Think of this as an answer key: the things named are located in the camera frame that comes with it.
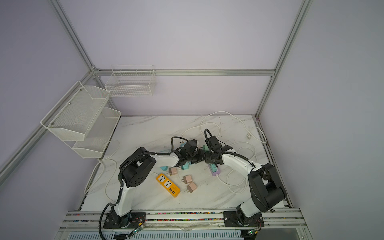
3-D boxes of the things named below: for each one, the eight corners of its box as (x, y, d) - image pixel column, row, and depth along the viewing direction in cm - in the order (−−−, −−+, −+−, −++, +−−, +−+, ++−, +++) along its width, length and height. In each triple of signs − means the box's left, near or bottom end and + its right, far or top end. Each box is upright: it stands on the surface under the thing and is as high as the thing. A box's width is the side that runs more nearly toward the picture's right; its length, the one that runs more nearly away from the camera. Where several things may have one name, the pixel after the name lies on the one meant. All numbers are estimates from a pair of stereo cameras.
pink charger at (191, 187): (189, 194, 83) (188, 193, 81) (184, 188, 85) (184, 187, 84) (197, 188, 86) (197, 186, 84) (193, 182, 88) (193, 181, 86)
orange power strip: (155, 178, 89) (154, 177, 87) (161, 173, 91) (160, 171, 89) (175, 198, 82) (175, 197, 80) (181, 191, 84) (181, 190, 82)
